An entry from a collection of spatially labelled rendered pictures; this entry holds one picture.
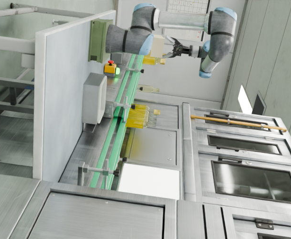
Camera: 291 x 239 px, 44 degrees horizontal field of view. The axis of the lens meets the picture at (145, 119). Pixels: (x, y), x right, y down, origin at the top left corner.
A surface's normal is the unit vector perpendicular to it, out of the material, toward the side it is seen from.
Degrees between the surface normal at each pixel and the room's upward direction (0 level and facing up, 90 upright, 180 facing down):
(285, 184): 90
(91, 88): 90
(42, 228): 90
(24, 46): 90
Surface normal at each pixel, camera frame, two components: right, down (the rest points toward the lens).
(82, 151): 0.11, -0.88
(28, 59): -0.06, 0.33
